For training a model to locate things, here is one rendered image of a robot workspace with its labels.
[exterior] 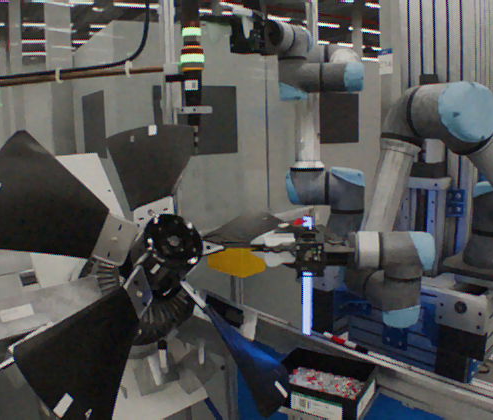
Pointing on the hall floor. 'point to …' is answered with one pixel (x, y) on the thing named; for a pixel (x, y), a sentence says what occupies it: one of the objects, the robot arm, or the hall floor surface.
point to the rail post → (230, 387)
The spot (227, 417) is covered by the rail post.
